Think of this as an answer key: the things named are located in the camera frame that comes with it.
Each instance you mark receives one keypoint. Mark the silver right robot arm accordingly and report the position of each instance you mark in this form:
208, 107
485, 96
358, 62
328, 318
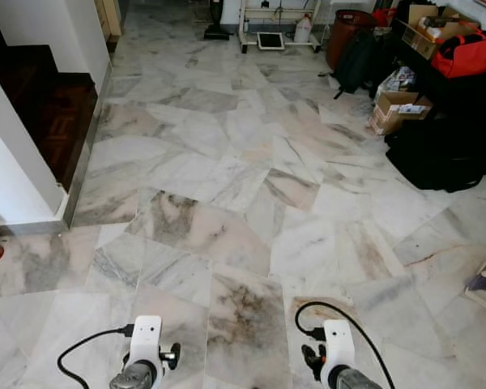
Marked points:
358, 380

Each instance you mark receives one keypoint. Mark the small open cardboard box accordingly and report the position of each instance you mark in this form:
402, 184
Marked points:
393, 113

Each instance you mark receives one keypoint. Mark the dark wooden staircase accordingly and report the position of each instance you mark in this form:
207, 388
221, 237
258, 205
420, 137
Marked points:
57, 113

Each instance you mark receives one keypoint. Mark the clear plastic bag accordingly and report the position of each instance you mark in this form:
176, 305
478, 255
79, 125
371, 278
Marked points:
398, 80

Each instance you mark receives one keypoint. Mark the black backpack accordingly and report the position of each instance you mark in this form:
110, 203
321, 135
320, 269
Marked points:
358, 65

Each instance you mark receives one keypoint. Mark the black storage shelf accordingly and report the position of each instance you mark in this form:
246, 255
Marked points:
470, 93

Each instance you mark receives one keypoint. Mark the white framed flat scale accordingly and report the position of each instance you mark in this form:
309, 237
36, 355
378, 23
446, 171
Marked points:
270, 41

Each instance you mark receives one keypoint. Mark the black upright vacuum cleaner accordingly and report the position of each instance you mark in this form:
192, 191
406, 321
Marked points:
217, 31

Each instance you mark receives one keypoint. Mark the brown round bin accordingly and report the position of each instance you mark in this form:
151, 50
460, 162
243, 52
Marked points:
345, 32

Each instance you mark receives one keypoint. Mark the white plastic jug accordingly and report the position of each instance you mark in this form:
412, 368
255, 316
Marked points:
303, 31

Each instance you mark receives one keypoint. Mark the white wheeled rack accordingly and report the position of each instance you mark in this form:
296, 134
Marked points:
279, 23

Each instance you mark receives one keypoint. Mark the large open cardboard box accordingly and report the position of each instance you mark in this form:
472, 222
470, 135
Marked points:
425, 34

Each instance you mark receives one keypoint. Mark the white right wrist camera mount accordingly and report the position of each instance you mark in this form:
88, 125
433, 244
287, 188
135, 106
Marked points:
338, 344

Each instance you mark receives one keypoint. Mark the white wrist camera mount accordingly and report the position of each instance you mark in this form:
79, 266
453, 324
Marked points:
338, 344
145, 339

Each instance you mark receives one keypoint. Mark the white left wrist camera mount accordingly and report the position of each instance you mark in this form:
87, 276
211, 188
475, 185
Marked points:
145, 339

